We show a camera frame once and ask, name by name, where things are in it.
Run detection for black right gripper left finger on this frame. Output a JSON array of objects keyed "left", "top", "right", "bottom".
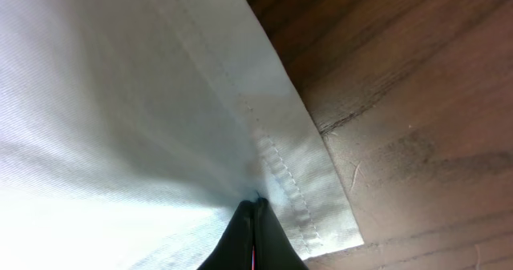
[{"left": 198, "top": 200, "right": 254, "bottom": 270}]

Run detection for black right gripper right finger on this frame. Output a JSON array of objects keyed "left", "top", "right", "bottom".
[{"left": 253, "top": 198, "right": 308, "bottom": 270}]

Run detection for white t-shirt with green print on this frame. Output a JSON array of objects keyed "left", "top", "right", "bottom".
[{"left": 1, "top": 0, "right": 363, "bottom": 269}]

